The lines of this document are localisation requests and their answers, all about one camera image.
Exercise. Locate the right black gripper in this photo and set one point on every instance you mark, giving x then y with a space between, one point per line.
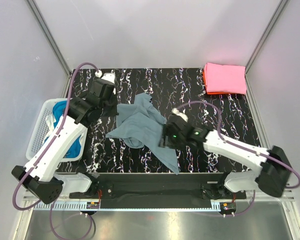
165 136

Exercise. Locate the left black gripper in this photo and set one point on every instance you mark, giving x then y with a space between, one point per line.
110 103

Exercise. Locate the grey-blue t shirt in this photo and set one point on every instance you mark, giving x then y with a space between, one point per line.
140 124

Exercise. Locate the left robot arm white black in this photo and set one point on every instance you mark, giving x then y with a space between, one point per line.
39 175

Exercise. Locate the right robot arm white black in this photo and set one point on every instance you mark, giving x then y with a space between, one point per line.
269 169

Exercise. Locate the bright blue t shirt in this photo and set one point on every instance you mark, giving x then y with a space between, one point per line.
75 149

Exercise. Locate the orange folded t shirt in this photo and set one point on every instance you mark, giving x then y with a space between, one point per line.
206 86

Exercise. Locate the white cloth in basket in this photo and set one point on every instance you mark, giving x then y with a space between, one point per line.
50 121

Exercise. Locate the pink folded t shirt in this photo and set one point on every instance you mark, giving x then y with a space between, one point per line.
225 78

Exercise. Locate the white plastic laundry basket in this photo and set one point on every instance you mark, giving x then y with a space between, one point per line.
41 129

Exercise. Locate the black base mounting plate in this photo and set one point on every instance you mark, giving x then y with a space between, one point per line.
158 188

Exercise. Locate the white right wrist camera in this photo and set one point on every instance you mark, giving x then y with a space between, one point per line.
176 112

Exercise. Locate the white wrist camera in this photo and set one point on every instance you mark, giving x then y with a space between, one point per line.
110 77
176 112

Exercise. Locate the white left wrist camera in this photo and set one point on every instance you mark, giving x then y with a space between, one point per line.
110 77

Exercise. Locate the right aluminium frame post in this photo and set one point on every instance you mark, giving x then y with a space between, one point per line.
266 33

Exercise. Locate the aluminium frame post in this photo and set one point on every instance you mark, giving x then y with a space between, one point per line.
33 7
266 33

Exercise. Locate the left aluminium frame post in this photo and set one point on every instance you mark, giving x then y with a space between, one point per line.
33 7

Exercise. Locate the white slotted cable duct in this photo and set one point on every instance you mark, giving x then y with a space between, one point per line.
130 206

